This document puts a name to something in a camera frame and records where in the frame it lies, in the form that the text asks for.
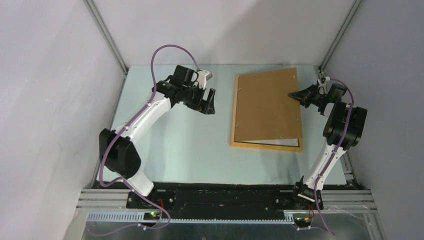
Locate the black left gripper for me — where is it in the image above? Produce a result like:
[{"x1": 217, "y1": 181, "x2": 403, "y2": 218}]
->
[{"x1": 182, "y1": 81, "x2": 215, "y2": 115}]

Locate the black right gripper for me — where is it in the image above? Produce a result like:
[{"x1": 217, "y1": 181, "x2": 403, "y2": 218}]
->
[{"x1": 288, "y1": 83, "x2": 328, "y2": 108}]

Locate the wooden picture frame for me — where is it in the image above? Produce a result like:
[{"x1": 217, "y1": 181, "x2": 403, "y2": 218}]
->
[{"x1": 229, "y1": 75, "x2": 304, "y2": 153}]

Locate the brown cardboard backing board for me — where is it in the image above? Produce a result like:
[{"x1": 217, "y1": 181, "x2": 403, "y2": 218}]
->
[{"x1": 234, "y1": 67, "x2": 303, "y2": 143}]

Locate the printed photo with white border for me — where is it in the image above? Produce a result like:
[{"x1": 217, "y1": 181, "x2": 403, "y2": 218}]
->
[{"x1": 246, "y1": 138, "x2": 299, "y2": 148}]

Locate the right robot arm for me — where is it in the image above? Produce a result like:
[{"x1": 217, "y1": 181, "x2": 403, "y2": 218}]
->
[{"x1": 288, "y1": 80, "x2": 368, "y2": 209}]

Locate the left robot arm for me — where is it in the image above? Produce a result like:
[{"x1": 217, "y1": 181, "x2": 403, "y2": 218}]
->
[{"x1": 99, "y1": 65, "x2": 216, "y2": 208}]

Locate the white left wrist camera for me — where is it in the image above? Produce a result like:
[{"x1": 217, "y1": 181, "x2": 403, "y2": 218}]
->
[{"x1": 196, "y1": 70, "x2": 213, "y2": 90}]

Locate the right aluminium corner post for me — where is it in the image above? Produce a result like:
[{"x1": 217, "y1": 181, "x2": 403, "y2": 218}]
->
[{"x1": 318, "y1": 0, "x2": 363, "y2": 71}]

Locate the aluminium corner post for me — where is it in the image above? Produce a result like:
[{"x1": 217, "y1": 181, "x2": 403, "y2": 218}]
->
[
  {"x1": 83, "y1": 0, "x2": 129, "y2": 75},
  {"x1": 318, "y1": 0, "x2": 363, "y2": 71}
]

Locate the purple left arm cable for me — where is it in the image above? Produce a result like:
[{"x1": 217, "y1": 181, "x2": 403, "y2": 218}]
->
[{"x1": 98, "y1": 44, "x2": 200, "y2": 231}]

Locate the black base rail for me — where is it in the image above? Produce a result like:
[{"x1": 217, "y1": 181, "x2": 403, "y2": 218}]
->
[{"x1": 126, "y1": 182, "x2": 324, "y2": 221}]

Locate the left aluminium corner post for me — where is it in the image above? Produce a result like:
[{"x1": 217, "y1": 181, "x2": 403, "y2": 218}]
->
[{"x1": 83, "y1": 0, "x2": 129, "y2": 75}]

